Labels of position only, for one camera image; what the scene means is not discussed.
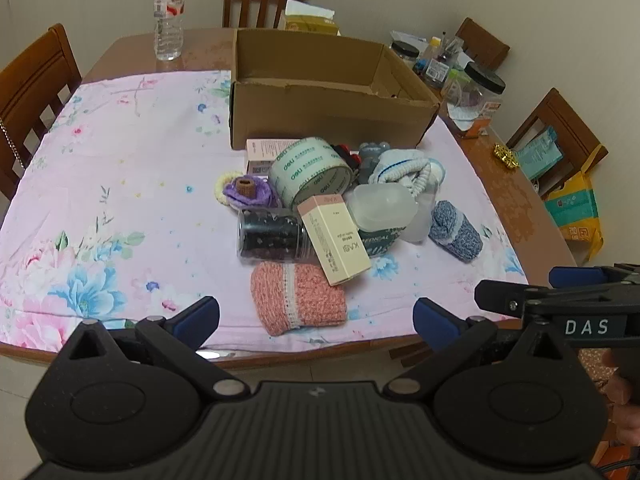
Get purple knitted flower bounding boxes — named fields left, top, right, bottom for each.
left=222, top=176, right=281, bottom=209

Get clear cup with pens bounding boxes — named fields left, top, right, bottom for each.
left=440, top=35, right=466, bottom=61

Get yellow fluffy scrunchie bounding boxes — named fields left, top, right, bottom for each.
left=216, top=170, right=251, bottom=209

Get yellow tissue box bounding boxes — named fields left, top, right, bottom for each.
left=277, top=0, right=341, bottom=36

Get large clear jar black lid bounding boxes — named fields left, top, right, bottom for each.
left=452, top=61, right=507, bottom=121

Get small clear jar black lid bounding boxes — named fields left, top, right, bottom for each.
left=389, top=40, right=420, bottom=68

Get frosted bottle with label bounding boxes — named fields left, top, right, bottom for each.
left=345, top=183, right=420, bottom=261

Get brown cardboard box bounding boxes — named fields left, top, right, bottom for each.
left=229, top=27, right=441, bottom=151

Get orange carton box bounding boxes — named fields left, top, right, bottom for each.
left=457, top=102, right=503, bottom=140

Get cream carton box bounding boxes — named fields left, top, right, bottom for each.
left=297, top=193, right=372, bottom=287

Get clear jar of black beads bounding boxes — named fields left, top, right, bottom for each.
left=236, top=207, right=316, bottom=264

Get brown wooden desktop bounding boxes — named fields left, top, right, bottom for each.
left=0, top=27, right=581, bottom=371

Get white papers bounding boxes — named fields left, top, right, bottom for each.
left=392, top=30, right=431, bottom=48

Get blue grey knitted sock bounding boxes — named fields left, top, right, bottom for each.
left=429, top=200, right=484, bottom=264

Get grey toy figure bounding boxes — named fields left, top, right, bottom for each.
left=356, top=141, right=393, bottom=186

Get person's right hand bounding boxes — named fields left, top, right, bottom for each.
left=602, top=347, right=640, bottom=443

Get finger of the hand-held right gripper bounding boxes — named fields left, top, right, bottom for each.
left=549, top=262, right=640, bottom=288
left=475, top=280, right=551, bottom=318

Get black cable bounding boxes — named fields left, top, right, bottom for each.
left=597, top=452, right=640, bottom=476

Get clear plastic water bottle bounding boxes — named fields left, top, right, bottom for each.
left=152, top=0, right=187, bottom=61

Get clear packing tape roll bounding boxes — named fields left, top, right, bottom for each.
left=268, top=136, right=357, bottom=209

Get white blue striped sock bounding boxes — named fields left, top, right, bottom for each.
left=368, top=147, right=446, bottom=196

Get pink carton box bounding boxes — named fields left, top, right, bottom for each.
left=245, top=138, right=301, bottom=177

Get teal packet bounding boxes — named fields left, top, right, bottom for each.
left=512, top=126, right=563, bottom=181

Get green yellow shopping bag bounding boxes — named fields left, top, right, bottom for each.
left=542, top=145, right=608, bottom=266

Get pink knitted sock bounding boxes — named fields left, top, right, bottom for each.
left=250, top=261, right=348, bottom=337

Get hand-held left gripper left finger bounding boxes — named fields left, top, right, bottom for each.
left=57, top=296, right=251, bottom=401

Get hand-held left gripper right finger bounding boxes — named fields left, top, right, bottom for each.
left=385, top=297, right=581, bottom=401

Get gold shiny ornament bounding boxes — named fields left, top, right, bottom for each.
left=492, top=142, right=521, bottom=170

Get clear frosted plastic bottle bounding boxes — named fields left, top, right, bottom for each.
left=400, top=192, right=436, bottom=243

